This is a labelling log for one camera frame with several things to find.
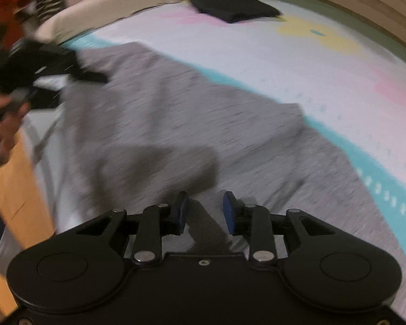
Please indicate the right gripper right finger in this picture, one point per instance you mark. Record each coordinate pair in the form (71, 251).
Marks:
(253, 223)

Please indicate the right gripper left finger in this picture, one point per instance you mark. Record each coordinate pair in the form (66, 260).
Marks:
(155, 223)

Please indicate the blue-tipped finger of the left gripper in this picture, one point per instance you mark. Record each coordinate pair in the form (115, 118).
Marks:
(85, 75)

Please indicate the grey speckled pants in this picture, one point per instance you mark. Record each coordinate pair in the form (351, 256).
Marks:
(159, 127)

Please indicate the person's left hand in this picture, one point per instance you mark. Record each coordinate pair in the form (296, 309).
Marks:
(10, 122)

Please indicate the cream long pillow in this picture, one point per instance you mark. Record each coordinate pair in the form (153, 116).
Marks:
(90, 15)

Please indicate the black white striped garment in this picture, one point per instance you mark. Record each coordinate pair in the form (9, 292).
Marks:
(45, 9)

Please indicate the folded black garment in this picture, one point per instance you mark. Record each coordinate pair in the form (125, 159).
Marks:
(233, 11)

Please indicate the pastel striped bed blanket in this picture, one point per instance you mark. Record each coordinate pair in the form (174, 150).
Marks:
(348, 79)

